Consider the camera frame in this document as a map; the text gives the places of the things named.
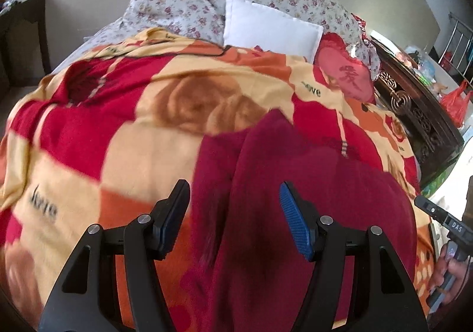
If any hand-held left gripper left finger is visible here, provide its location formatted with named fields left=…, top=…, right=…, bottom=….
left=41, top=179, right=191, bottom=332

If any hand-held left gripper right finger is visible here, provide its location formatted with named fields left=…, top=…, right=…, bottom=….
left=279, top=181, right=429, bottom=332

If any maroon knit garment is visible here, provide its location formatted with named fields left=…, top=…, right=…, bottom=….
left=190, top=108, right=418, bottom=332

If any person's right hand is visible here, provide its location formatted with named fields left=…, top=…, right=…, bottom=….
left=428, top=243, right=451, bottom=296

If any white lace cloth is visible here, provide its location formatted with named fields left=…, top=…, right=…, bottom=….
left=425, top=147, right=473, bottom=214

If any printed fleece blanket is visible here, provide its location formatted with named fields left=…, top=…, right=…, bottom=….
left=0, top=27, right=437, bottom=332

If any red plastic bag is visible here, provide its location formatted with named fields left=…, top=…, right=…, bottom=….
left=440, top=80, right=473, bottom=128

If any red heart-shaped pillow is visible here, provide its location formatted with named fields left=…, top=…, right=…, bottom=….
left=313, top=32, right=377, bottom=103

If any clutter pile on table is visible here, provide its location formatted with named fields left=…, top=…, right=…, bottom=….
left=397, top=45, right=449, bottom=96

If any metal rack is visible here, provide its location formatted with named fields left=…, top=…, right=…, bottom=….
left=440, top=11, right=473, bottom=83

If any white pillow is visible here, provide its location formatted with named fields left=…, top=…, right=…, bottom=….
left=223, top=0, right=324, bottom=63

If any red ruffled cloth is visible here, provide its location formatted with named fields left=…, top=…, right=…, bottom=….
left=351, top=13, right=372, bottom=40

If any dark wooden desk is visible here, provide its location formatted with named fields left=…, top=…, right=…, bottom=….
left=0, top=0, right=52, bottom=103

